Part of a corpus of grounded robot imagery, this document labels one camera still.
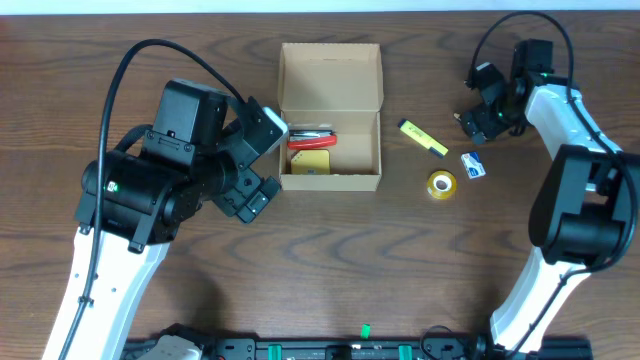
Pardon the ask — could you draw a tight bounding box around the yellow sticky note pad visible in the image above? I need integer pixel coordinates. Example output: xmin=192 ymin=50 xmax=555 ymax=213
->
xmin=290 ymin=149 xmax=330 ymax=175

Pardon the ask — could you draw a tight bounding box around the small blue staples box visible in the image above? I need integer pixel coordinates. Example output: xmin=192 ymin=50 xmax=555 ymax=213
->
xmin=461 ymin=151 xmax=486 ymax=179

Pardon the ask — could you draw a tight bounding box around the yellow highlighter marker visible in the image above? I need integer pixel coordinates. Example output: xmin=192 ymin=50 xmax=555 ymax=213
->
xmin=398 ymin=119 xmax=448 ymax=158

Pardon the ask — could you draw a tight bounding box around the brown cardboard box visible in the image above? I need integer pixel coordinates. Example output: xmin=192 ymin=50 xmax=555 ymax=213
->
xmin=278 ymin=43 xmax=384 ymax=192

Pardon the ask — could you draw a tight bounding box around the clear adhesive tape roll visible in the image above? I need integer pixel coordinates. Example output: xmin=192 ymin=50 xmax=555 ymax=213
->
xmin=427 ymin=170 xmax=457 ymax=200

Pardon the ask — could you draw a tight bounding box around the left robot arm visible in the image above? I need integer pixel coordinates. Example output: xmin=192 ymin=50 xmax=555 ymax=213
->
xmin=43 ymin=79 xmax=288 ymax=359

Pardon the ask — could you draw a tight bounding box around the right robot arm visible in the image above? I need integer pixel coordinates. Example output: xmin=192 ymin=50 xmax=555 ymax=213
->
xmin=458 ymin=39 xmax=639 ymax=359

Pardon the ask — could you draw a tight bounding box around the small green clip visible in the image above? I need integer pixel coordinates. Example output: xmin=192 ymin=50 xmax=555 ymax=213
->
xmin=360 ymin=324 xmax=371 ymax=340

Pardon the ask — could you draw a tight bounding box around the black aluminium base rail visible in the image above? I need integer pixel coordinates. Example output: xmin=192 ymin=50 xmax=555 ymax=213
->
xmin=119 ymin=324 xmax=594 ymax=360

